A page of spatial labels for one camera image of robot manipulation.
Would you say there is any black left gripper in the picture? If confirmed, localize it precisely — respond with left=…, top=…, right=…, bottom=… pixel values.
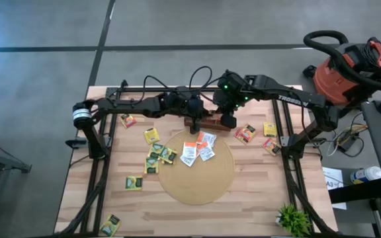
left=163, top=86, right=200, bottom=134

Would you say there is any red tea packet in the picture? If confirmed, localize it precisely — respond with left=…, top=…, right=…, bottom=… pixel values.
left=120, top=114, right=138, bottom=130
left=261, top=138, right=282, bottom=157
left=233, top=123, right=257, bottom=145

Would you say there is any yellow tea packet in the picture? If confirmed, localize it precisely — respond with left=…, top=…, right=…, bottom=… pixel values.
left=263, top=122, right=278, bottom=138
left=143, top=127, right=161, bottom=145

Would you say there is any brown wooden tea organizer box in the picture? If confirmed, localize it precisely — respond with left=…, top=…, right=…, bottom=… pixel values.
left=183, top=112, right=234, bottom=133

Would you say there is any round woven straw placemat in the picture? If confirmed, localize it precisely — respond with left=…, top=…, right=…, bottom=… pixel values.
left=157, top=130, right=236, bottom=206

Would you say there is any orange black shop vacuum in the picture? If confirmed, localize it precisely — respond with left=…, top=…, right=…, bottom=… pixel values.
left=302, top=36, right=381, bottom=107

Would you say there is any white paper sheet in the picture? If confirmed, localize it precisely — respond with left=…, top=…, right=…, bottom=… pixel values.
left=321, top=166, right=348, bottom=211

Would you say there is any small green potted plant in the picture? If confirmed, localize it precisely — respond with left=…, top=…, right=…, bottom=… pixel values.
left=275, top=203, right=312, bottom=237

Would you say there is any black side table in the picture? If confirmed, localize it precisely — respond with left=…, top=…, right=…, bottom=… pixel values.
left=328, top=178, right=381, bottom=238

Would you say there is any white blue wipes canister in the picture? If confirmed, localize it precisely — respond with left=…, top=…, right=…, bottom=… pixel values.
left=349, top=165, right=381, bottom=185

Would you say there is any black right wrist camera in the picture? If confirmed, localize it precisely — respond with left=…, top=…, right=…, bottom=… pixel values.
left=221, top=112, right=237, bottom=130

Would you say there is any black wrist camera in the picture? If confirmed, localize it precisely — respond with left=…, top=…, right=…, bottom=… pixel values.
left=221, top=112, right=237, bottom=130
left=187, top=96, right=205, bottom=118

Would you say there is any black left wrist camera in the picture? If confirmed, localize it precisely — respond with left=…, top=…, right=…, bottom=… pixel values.
left=187, top=96, right=205, bottom=118

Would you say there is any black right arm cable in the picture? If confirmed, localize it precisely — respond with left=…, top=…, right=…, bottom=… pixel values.
left=188, top=65, right=228, bottom=100

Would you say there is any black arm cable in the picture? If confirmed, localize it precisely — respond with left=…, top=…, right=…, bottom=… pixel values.
left=142, top=75, right=178, bottom=100
left=188, top=65, right=228, bottom=100

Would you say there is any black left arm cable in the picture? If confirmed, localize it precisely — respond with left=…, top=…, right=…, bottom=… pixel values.
left=142, top=75, right=178, bottom=100

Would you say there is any black aluminium table frame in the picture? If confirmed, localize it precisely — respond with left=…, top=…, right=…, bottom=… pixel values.
left=55, top=79, right=340, bottom=238

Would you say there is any black vacuum hose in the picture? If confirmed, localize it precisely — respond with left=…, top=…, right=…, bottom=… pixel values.
left=303, top=30, right=381, bottom=92

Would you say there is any black clamp bracket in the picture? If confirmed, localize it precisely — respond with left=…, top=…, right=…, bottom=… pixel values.
left=65, top=137, right=88, bottom=149

